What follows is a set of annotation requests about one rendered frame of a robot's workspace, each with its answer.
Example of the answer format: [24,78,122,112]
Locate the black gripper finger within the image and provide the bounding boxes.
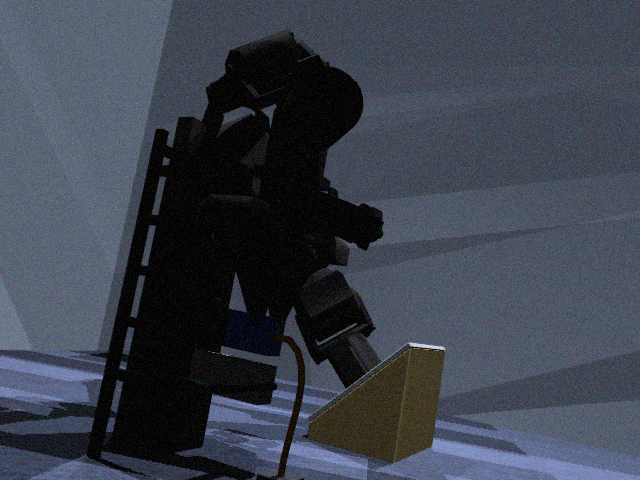
[268,257,329,319]
[223,239,295,326]

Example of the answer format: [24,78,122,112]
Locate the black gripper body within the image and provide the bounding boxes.
[196,153,350,266]

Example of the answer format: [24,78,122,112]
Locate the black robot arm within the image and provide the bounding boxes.
[202,30,384,388]

